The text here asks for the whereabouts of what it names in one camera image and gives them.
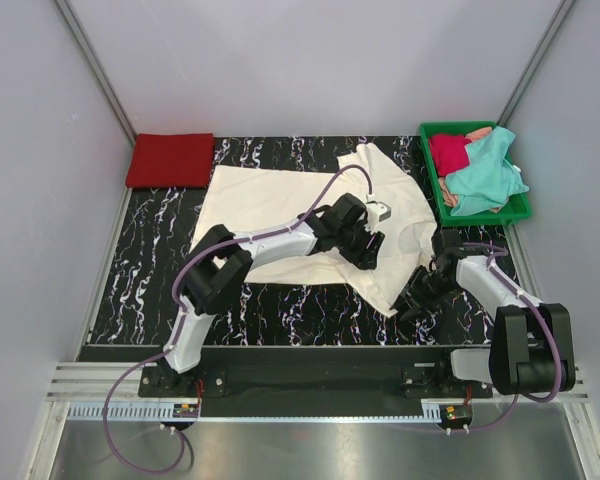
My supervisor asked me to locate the left aluminium corner post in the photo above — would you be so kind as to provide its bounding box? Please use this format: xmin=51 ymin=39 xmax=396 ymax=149
xmin=51 ymin=0 xmax=137 ymax=146

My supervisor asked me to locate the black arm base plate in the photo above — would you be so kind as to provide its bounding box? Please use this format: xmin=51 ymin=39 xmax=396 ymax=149
xmin=139 ymin=346 xmax=492 ymax=411

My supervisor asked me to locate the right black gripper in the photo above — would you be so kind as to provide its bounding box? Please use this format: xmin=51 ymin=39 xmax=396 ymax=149
xmin=390 ymin=265 xmax=459 ymax=321

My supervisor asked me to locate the teal t shirt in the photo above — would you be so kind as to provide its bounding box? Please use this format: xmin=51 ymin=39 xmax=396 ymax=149
xmin=444 ymin=126 xmax=529 ymax=216

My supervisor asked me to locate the right aluminium corner post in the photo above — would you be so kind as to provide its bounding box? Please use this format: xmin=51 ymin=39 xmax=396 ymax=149
xmin=497 ymin=0 xmax=579 ymax=127

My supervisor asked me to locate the green plastic bin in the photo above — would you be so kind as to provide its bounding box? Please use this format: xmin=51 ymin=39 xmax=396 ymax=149
xmin=419 ymin=120 xmax=532 ymax=227

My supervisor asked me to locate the magenta t shirt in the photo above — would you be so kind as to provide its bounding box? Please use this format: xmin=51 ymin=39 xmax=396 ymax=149
xmin=428 ymin=133 xmax=471 ymax=177

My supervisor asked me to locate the folded red t shirt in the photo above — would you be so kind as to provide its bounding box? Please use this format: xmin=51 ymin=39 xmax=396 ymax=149
xmin=125 ymin=133 xmax=215 ymax=189

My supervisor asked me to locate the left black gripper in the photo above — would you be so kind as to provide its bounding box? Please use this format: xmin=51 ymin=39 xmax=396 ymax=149
xmin=335 ymin=219 xmax=384 ymax=271

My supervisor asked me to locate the salmon pink t shirt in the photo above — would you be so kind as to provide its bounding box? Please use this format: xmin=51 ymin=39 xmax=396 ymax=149
xmin=438 ymin=127 xmax=492 ymax=208

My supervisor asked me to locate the cream white t shirt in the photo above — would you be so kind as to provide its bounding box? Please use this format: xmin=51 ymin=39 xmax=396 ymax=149
xmin=192 ymin=143 xmax=437 ymax=316

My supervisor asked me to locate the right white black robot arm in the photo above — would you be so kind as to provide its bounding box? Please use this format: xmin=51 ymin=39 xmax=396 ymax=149
xmin=393 ymin=243 xmax=576 ymax=403

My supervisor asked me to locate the grey slotted cable duct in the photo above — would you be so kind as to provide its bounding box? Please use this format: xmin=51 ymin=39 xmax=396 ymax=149
xmin=68 ymin=400 xmax=473 ymax=424

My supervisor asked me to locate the aluminium rail frame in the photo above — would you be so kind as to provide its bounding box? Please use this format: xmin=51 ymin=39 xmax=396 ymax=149
xmin=44 ymin=362 xmax=592 ymax=404

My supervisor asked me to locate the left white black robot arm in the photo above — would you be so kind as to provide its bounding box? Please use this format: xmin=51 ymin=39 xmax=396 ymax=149
xmin=153 ymin=193 xmax=391 ymax=396

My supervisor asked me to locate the aluminium corner post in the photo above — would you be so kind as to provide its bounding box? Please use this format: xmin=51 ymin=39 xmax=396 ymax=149
xmin=497 ymin=0 xmax=579 ymax=127
xmin=51 ymin=0 xmax=137 ymax=146

